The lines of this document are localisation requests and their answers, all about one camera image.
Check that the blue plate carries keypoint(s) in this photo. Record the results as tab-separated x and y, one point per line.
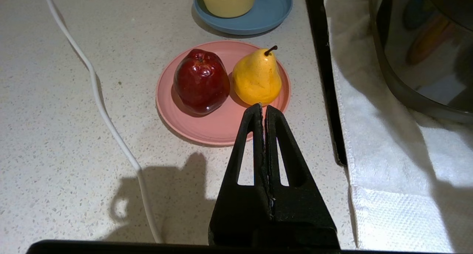
269	13

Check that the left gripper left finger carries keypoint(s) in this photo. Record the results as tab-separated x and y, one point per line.
236	209

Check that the black flat board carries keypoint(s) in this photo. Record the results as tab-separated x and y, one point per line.
325	80

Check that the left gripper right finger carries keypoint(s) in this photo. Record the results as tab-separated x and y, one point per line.
303	213

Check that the pink plate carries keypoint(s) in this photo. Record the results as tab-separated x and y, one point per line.
218	128

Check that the black rice cooker body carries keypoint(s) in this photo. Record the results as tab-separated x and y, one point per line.
425	43

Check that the red apple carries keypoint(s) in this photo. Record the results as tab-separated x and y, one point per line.
201	82

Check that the yellow pear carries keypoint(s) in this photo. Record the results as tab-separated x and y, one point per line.
257	80

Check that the yellow bowl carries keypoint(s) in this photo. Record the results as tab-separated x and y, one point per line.
227	2

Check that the white towel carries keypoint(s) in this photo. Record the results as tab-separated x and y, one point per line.
388	154

